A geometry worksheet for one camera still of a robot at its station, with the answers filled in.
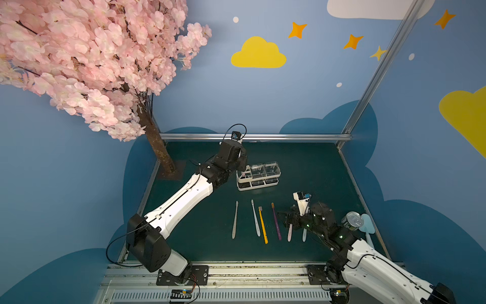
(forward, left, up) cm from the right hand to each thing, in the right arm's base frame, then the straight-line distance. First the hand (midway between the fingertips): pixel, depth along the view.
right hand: (287, 208), depth 80 cm
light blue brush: (-1, -41, -14) cm, 43 cm away
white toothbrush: (-3, +13, -12) cm, 18 cm away
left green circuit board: (-32, +42, -14) cm, 54 cm away
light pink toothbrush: (-6, -3, -13) cm, 14 cm away
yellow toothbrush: (-4, +9, -12) cm, 16 cm away
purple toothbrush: (-5, +3, -12) cm, 13 cm away
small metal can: (0, -30, -7) cm, 31 cm away
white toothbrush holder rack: (+24, +13, -11) cm, 29 cm away
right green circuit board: (-28, -21, -16) cm, 39 cm away
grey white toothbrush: (-8, +23, -12) cm, 28 cm away
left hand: (+16, +21, +17) cm, 31 cm away
